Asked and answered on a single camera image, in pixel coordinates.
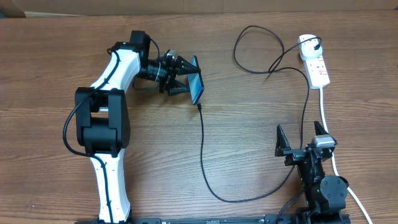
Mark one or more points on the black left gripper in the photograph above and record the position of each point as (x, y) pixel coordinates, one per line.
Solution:
(171, 74)

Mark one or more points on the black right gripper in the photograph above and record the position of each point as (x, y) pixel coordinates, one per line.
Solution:
(295, 154)

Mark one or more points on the black Galaxy smartphone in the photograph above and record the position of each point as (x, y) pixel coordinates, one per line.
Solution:
(195, 82)

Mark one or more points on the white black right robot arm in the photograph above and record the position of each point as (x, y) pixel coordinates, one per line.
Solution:
(325, 194)

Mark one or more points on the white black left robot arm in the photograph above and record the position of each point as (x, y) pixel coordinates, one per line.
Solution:
(102, 119)

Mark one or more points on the white charger plug adapter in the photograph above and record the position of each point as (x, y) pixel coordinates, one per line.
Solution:
(309, 46)

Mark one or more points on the white power strip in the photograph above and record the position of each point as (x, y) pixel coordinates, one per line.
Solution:
(317, 73)

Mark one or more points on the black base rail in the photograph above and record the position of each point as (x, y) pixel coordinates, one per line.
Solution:
(267, 219)

